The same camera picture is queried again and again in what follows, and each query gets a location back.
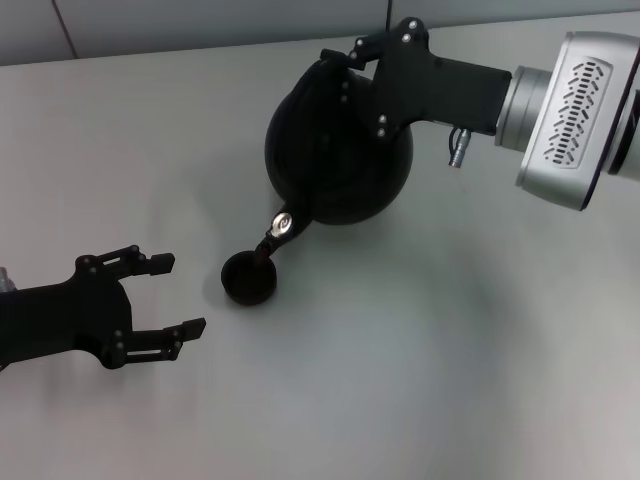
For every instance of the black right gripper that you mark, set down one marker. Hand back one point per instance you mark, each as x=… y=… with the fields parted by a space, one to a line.
x=440 y=90

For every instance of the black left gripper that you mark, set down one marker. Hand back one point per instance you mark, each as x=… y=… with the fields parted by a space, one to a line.
x=65 y=320

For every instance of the small black teacup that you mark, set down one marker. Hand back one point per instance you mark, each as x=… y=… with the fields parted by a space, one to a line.
x=250 y=290

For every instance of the black round teapot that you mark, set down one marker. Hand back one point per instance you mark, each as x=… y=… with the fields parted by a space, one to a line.
x=340 y=170

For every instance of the left gripper connector plug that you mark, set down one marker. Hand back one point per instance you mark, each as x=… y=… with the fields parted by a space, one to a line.
x=5 y=280

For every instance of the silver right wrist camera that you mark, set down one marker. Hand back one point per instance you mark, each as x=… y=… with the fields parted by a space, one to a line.
x=575 y=120

